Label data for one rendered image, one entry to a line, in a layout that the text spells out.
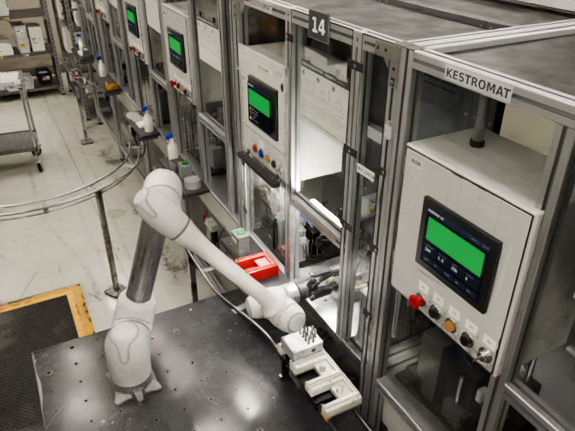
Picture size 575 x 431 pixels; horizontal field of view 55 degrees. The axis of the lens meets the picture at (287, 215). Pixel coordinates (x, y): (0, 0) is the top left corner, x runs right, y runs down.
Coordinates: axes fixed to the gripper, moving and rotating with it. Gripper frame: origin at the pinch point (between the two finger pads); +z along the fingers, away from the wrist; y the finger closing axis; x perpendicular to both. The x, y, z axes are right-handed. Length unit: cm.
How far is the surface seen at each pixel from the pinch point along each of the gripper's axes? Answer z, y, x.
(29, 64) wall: -60, -83, 750
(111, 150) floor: -17, -101, 416
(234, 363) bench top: -46, -32, 6
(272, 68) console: -13, 80, 31
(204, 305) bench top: -44, -32, 47
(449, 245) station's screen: -16, 62, -70
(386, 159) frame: -12, 71, -38
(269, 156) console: -13, 43, 35
